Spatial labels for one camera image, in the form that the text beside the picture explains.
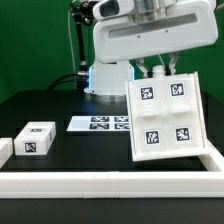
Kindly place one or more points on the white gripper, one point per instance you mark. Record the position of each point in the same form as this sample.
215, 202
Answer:
156, 27

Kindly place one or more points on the white cabinet body box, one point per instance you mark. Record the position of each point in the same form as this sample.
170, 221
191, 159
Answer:
159, 74

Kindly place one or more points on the white cabinet door panel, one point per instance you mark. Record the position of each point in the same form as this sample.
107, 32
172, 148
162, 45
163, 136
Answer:
182, 111

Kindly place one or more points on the white cabinet top block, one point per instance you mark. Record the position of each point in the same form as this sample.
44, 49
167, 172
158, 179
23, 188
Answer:
35, 139

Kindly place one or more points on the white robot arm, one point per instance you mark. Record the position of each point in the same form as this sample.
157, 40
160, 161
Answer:
107, 80

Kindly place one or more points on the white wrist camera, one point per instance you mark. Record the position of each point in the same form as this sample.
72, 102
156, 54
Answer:
112, 8

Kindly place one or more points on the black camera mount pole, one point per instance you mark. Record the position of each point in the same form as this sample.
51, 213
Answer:
82, 13

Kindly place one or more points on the white marker base plate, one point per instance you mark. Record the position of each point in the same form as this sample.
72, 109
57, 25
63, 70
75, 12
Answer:
98, 123

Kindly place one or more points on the white L-shaped obstacle wall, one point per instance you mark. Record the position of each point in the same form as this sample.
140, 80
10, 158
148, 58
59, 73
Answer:
209, 183

